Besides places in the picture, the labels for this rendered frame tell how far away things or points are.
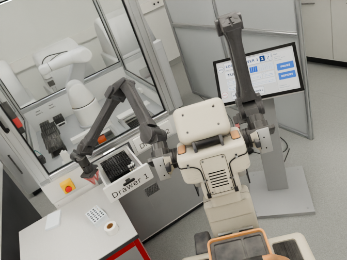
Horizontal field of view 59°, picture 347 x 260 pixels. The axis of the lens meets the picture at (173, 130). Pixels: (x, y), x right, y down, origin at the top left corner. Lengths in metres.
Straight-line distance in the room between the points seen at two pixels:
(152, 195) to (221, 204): 1.04
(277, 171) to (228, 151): 1.35
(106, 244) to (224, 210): 0.66
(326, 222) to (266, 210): 0.41
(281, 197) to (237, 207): 1.17
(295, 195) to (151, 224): 1.14
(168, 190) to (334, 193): 1.27
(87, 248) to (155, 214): 0.84
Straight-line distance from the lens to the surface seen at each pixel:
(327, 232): 2.45
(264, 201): 2.60
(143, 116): 1.44
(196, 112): 1.21
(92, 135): 1.74
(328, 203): 2.61
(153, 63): 2.00
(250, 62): 2.07
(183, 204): 2.58
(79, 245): 1.84
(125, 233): 1.73
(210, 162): 1.22
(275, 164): 2.48
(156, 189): 2.36
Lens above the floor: 1.95
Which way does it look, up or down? 31 degrees down
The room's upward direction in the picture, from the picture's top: 21 degrees counter-clockwise
